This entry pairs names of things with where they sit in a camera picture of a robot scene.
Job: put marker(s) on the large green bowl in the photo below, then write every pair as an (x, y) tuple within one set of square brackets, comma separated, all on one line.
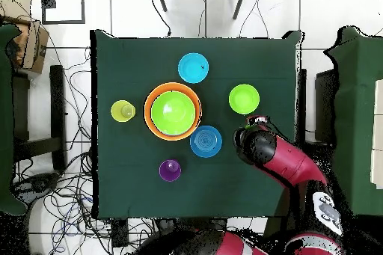
[(173, 111)]

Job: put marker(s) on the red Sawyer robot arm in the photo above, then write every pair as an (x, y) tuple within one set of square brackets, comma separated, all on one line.
[(287, 159)]

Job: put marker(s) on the small green bowl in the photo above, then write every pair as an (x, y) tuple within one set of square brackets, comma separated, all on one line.
[(244, 99)]

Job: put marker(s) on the small ribbed blue bowl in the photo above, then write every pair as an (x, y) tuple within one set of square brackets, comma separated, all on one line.
[(206, 141)]

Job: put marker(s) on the small cyan bowl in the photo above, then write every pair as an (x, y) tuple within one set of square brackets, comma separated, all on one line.
[(193, 68)]

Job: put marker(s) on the green cloth covered table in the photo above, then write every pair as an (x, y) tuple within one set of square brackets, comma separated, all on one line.
[(356, 102), (4, 117)]

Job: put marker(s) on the purple cup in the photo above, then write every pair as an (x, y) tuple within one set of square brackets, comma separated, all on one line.
[(169, 171)]

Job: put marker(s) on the large orange bowl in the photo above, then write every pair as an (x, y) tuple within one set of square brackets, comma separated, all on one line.
[(148, 117)]

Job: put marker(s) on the white box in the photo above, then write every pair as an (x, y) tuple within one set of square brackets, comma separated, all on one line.
[(378, 132)]

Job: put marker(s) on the dark green tablecloth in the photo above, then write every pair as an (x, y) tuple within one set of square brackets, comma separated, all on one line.
[(134, 66)]

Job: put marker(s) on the translucent yellow-green cup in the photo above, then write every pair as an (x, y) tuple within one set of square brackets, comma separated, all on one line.
[(123, 111)]

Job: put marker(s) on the black power box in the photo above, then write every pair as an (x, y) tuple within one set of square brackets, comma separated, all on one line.
[(119, 234)]

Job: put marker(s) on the dark grey base foot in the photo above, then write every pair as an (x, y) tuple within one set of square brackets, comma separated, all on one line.
[(39, 184)]

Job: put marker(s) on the brown cardboard box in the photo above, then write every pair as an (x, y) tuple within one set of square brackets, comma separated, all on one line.
[(36, 48)]

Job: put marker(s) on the black camera tripod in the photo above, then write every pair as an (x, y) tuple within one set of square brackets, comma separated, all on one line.
[(161, 0)]

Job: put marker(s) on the black square floor frame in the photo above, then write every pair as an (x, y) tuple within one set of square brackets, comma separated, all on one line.
[(62, 22)]

